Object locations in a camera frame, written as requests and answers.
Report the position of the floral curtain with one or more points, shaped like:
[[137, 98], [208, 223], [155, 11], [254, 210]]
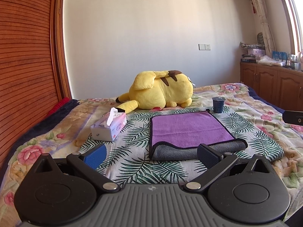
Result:
[[261, 10]]

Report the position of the red pillow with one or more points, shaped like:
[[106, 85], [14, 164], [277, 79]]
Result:
[[57, 106]]

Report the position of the wooden cabinet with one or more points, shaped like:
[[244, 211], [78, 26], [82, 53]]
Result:
[[277, 85]]

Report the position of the palm leaf print cloth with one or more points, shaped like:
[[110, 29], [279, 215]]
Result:
[[127, 159]]

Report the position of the clutter pile on cabinet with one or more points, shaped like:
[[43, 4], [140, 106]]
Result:
[[256, 53]]

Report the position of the wooden slatted headboard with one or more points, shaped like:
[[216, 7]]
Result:
[[29, 84]]

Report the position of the pink tissue box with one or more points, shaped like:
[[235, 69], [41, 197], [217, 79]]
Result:
[[109, 126]]

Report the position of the purple and grey towel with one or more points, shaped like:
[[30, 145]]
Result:
[[177, 136]]

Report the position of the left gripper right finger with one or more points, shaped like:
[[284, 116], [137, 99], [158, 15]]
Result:
[[217, 165]]

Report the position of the dark blue cup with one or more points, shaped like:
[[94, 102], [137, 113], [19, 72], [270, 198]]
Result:
[[218, 104]]

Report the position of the floral bed quilt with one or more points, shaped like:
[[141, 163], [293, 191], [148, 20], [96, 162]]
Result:
[[70, 134]]

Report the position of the dark blue blanket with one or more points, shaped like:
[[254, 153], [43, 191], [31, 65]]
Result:
[[40, 128]]

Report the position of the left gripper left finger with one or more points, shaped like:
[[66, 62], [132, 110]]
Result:
[[85, 166]]

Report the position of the white wall switch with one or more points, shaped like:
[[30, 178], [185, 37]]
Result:
[[204, 47]]

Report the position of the yellow Pikachu plush toy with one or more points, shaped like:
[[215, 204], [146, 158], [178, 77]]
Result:
[[157, 89]]

